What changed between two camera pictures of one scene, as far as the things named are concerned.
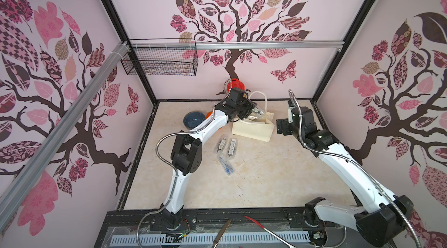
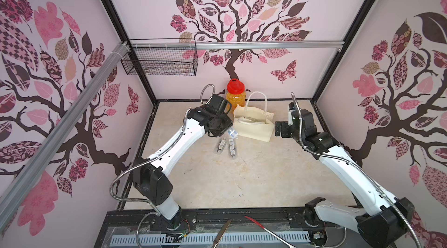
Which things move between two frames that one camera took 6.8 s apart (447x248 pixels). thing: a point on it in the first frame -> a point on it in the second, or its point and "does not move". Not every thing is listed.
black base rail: x=287 y=220 does not move
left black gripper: x=249 y=105 -> x=228 y=122
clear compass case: x=220 y=144 does not move
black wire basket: x=163 y=57 does not move
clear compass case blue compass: x=227 y=167 -> x=233 y=133
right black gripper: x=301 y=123 does not move
